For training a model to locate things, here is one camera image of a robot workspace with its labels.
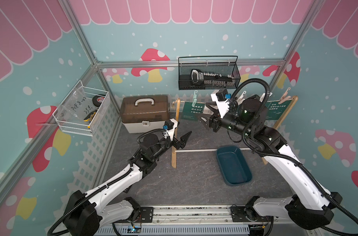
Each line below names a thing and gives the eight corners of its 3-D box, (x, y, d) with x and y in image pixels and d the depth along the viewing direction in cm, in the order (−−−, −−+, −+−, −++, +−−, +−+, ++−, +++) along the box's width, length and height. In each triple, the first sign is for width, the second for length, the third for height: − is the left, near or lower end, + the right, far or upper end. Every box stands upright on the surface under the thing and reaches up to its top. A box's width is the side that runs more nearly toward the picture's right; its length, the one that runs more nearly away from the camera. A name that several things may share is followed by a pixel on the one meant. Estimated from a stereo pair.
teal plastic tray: (225, 188, 85) (228, 184, 80) (214, 151, 100) (215, 146, 95) (251, 184, 86) (255, 180, 81) (236, 148, 101) (239, 143, 96)
